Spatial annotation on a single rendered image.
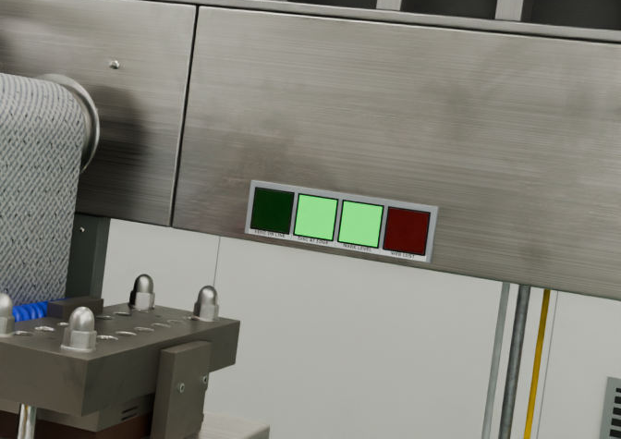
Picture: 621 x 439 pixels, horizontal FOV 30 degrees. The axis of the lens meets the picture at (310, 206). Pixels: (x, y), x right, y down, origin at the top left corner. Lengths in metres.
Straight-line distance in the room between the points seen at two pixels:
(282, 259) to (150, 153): 2.45
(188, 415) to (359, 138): 0.40
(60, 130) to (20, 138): 0.08
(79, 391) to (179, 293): 2.95
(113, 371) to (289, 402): 2.80
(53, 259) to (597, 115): 0.69
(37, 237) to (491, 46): 0.60
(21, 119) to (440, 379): 2.66
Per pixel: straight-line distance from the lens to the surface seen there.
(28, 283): 1.46
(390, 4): 1.48
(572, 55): 1.42
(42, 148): 1.44
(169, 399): 1.36
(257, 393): 4.08
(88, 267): 1.63
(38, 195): 1.45
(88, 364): 1.21
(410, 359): 3.89
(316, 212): 1.47
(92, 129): 1.53
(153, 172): 1.57
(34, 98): 1.44
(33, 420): 1.29
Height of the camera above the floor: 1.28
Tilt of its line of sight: 3 degrees down
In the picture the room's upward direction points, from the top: 7 degrees clockwise
